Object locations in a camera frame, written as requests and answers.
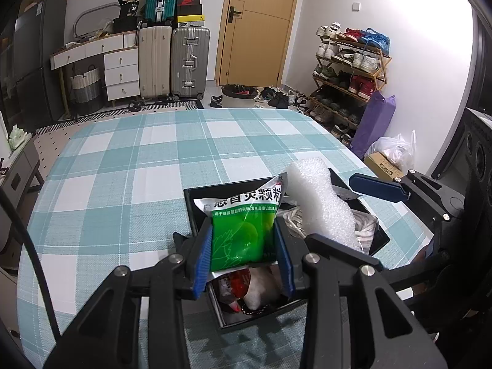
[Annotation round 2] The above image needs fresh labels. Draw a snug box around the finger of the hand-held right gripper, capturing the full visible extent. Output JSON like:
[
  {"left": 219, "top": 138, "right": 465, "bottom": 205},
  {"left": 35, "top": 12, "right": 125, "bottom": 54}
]
[
  {"left": 349, "top": 169, "right": 467, "bottom": 235},
  {"left": 382, "top": 251, "right": 451, "bottom": 290}
]

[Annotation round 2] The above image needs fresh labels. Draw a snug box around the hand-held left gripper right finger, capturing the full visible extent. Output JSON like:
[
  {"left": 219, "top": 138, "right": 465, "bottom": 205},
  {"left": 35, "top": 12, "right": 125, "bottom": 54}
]
[{"left": 274, "top": 219, "right": 449, "bottom": 369}]

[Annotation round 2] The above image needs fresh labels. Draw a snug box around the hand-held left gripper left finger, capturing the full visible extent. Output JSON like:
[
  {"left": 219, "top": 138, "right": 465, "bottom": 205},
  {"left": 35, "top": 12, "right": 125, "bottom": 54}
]
[{"left": 44, "top": 225, "right": 214, "bottom": 369}]

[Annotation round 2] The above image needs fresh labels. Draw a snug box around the red zip bag with gauze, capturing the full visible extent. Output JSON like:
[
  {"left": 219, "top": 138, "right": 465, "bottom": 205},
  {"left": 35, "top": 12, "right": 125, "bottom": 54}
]
[{"left": 213, "top": 265, "right": 283, "bottom": 314}]

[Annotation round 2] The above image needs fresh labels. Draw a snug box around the bagged white rope coil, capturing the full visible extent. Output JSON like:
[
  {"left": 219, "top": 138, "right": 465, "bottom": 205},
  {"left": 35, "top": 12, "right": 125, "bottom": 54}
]
[{"left": 280, "top": 205, "right": 379, "bottom": 256}]

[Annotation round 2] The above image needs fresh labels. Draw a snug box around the black cardboard box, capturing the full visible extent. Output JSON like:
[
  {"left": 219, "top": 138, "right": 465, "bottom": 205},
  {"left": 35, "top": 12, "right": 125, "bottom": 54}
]
[{"left": 183, "top": 169, "right": 391, "bottom": 333}]

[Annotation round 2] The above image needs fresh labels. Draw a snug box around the green medicine packet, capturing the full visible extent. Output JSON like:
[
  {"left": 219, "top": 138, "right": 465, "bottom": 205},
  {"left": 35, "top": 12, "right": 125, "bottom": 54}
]
[{"left": 192, "top": 175, "right": 287, "bottom": 279}]

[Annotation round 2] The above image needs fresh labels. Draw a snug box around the white foam sheet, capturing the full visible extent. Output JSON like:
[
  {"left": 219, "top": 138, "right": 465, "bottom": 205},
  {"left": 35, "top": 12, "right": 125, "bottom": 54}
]
[{"left": 286, "top": 157, "right": 362, "bottom": 252}]

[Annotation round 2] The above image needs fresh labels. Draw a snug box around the white plastic bag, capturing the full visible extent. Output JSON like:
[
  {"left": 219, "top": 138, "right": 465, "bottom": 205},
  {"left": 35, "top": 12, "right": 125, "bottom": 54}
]
[{"left": 365, "top": 131, "right": 418, "bottom": 173}]

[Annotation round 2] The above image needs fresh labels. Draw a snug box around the purple bag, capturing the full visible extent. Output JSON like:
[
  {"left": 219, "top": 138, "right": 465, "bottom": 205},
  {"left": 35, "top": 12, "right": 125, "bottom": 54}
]
[{"left": 351, "top": 90, "right": 396, "bottom": 160}]

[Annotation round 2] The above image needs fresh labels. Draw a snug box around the teal checked tablecloth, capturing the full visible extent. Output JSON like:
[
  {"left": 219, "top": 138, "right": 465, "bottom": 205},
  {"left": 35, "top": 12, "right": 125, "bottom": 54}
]
[{"left": 17, "top": 108, "right": 439, "bottom": 369}]

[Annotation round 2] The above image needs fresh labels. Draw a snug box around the loose shoes pile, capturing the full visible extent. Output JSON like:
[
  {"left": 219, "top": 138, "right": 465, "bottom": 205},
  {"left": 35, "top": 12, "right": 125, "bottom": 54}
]
[{"left": 209, "top": 85, "right": 319, "bottom": 114}]

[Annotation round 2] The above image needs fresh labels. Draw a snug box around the collection of racked shoes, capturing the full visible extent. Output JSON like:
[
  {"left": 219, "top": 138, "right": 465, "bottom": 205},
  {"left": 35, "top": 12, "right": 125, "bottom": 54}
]
[{"left": 308, "top": 22, "right": 391, "bottom": 147}]

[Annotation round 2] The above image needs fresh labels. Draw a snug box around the round bin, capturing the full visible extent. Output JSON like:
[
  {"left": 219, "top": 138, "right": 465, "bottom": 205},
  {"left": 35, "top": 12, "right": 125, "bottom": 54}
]
[{"left": 221, "top": 84, "right": 257, "bottom": 109}]

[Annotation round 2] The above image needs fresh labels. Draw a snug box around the wooden door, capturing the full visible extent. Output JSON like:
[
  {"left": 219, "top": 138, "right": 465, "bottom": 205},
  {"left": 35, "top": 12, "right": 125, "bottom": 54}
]
[{"left": 214, "top": 0, "right": 304, "bottom": 87}]

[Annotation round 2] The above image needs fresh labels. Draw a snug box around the silver suitcase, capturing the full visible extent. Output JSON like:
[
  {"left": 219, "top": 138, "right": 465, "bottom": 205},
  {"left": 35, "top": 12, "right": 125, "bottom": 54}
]
[{"left": 170, "top": 27, "right": 211, "bottom": 101}]

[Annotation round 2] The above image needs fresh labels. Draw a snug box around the woven laundry basket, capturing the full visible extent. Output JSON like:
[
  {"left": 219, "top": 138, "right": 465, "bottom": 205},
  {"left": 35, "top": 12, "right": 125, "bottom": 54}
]
[{"left": 70, "top": 67, "right": 104, "bottom": 115}]

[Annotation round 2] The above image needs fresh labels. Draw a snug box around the white drawer desk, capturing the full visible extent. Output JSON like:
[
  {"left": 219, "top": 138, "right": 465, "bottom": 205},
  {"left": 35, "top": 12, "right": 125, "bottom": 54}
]
[{"left": 50, "top": 31, "right": 141, "bottom": 108}]

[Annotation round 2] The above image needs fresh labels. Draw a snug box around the beige suitcase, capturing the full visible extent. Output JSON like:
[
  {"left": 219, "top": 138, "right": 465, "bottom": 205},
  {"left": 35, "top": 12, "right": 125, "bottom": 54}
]
[{"left": 137, "top": 23, "right": 173, "bottom": 102}]

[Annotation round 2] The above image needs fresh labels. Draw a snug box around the grey side table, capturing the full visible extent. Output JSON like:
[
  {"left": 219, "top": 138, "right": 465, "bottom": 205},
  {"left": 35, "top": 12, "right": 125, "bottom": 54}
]
[{"left": 0, "top": 134, "right": 45, "bottom": 208}]

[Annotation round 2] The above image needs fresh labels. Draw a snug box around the grey fridge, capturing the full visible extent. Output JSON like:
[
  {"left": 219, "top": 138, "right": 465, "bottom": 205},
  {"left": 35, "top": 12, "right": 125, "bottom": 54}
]
[{"left": 13, "top": 0, "right": 68, "bottom": 121}]

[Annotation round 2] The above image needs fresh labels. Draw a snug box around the oval mirror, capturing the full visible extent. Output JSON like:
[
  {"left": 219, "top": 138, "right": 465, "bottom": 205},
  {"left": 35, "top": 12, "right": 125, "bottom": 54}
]
[{"left": 73, "top": 2, "right": 124, "bottom": 41}]

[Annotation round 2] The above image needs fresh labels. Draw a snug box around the black paper bag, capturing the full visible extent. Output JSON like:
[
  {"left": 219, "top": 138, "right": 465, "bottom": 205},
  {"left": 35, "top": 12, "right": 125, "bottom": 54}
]
[{"left": 117, "top": 0, "right": 140, "bottom": 19}]

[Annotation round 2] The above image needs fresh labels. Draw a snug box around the dark glass cabinet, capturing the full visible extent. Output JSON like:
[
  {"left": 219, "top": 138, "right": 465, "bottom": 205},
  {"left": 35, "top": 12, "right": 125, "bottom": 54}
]
[{"left": 0, "top": 19, "right": 24, "bottom": 131}]

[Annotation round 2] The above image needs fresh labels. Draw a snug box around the black cable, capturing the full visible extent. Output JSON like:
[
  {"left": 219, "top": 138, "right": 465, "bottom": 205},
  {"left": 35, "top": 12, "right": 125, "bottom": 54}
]
[{"left": 0, "top": 188, "right": 62, "bottom": 343}]

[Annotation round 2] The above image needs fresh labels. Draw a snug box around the dark sliding door frame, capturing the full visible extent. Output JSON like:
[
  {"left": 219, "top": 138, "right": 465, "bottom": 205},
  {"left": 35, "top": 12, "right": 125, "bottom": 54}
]
[{"left": 430, "top": 0, "right": 492, "bottom": 179}]

